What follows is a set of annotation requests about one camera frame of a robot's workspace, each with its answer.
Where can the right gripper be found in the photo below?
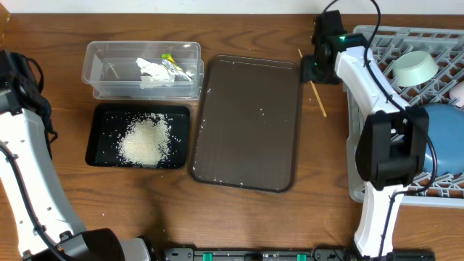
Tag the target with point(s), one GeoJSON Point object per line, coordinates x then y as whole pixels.
{"type": "Point", "coordinates": [310, 69]}

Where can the wooden chopstick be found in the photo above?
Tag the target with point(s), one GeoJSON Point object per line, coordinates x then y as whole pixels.
{"type": "Point", "coordinates": [322, 109]}

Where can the mint green bowl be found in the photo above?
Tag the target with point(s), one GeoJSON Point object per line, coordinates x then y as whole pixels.
{"type": "Point", "coordinates": [414, 68]}

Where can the brown serving tray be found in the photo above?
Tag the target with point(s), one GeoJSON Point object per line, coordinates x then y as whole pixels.
{"type": "Point", "coordinates": [248, 124]}

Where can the dark blue plate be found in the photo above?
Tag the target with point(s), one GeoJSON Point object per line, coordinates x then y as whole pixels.
{"type": "Point", "coordinates": [446, 133]}

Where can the pink cup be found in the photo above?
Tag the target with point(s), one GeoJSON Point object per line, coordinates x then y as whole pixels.
{"type": "Point", "coordinates": [456, 94]}

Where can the yellow green snack wrapper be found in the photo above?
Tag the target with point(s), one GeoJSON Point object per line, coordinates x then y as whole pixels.
{"type": "Point", "coordinates": [173, 68]}

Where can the white tissue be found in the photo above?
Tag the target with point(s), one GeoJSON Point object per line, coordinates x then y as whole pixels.
{"type": "Point", "coordinates": [153, 74]}

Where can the white rice pile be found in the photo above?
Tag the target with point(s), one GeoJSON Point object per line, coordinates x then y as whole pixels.
{"type": "Point", "coordinates": [146, 141]}

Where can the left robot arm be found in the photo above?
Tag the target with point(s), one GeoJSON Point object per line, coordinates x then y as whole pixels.
{"type": "Point", "coordinates": [48, 228]}

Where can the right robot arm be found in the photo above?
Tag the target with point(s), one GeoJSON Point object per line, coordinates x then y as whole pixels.
{"type": "Point", "coordinates": [392, 145]}

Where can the grey dishwasher rack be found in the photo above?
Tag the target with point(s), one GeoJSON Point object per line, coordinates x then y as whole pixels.
{"type": "Point", "coordinates": [446, 47]}

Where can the clear plastic bin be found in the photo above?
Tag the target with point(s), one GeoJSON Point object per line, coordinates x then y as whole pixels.
{"type": "Point", "coordinates": [110, 68]}

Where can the black tray bin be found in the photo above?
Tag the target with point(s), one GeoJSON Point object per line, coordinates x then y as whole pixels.
{"type": "Point", "coordinates": [109, 125]}

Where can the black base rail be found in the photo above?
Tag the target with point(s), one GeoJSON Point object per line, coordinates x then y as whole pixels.
{"type": "Point", "coordinates": [315, 254]}

